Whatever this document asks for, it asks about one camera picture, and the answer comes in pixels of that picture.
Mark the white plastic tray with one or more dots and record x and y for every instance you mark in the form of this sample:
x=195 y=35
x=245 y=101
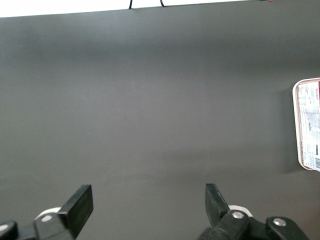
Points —
x=295 y=120

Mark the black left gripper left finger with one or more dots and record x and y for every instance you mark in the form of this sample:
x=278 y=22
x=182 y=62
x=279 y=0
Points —
x=77 y=212

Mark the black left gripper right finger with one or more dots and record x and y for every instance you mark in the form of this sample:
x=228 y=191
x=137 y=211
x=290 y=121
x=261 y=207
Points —
x=217 y=212

